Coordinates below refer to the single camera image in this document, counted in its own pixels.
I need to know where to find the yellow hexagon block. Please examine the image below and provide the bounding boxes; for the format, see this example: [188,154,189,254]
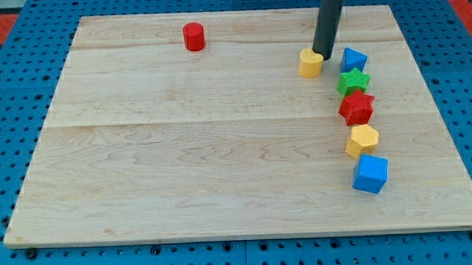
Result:
[345,124,379,160]

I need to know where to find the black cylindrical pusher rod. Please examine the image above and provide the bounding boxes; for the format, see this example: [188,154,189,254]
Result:
[312,0,344,60]

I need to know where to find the green star block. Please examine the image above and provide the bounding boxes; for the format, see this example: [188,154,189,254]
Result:
[336,68,371,98]

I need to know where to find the red cylinder block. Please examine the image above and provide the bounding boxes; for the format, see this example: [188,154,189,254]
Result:
[182,22,205,51]

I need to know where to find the blue cube block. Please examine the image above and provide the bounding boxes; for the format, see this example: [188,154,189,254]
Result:
[352,154,389,193]

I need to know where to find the blue triangle block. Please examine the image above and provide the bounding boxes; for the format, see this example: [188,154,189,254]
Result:
[340,47,368,73]

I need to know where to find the red star block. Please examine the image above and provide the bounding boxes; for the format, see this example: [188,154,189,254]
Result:
[338,89,375,127]

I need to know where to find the yellow heart block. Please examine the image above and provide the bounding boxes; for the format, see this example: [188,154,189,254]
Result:
[297,48,324,78]

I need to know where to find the light wooden board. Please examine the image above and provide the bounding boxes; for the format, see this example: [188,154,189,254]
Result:
[4,6,472,248]

